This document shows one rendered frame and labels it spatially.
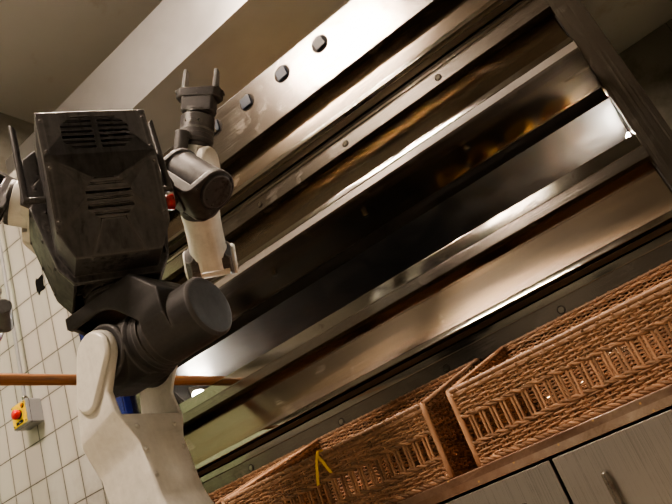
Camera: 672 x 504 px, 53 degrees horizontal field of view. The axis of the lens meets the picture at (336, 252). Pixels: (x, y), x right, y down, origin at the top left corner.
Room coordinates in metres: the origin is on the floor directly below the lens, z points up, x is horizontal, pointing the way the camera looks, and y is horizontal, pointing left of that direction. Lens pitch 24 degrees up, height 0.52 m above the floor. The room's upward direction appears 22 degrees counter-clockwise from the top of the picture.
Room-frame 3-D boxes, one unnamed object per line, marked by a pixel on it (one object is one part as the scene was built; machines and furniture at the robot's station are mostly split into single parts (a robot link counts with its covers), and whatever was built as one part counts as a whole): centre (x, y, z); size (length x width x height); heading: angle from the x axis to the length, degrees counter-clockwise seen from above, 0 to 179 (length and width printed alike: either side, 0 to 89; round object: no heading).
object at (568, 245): (1.91, 0.01, 1.02); 1.79 x 0.11 x 0.19; 65
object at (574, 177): (1.93, 0.00, 1.16); 1.80 x 0.06 x 0.04; 65
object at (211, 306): (1.11, 0.36, 1.00); 0.28 x 0.13 x 0.18; 66
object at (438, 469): (1.65, 0.11, 0.72); 0.56 x 0.49 x 0.28; 65
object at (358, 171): (1.91, 0.01, 1.54); 1.79 x 0.11 x 0.19; 65
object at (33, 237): (1.10, 0.40, 1.27); 0.34 x 0.30 x 0.36; 121
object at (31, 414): (2.50, 1.39, 1.46); 0.10 x 0.07 x 0.10; 65
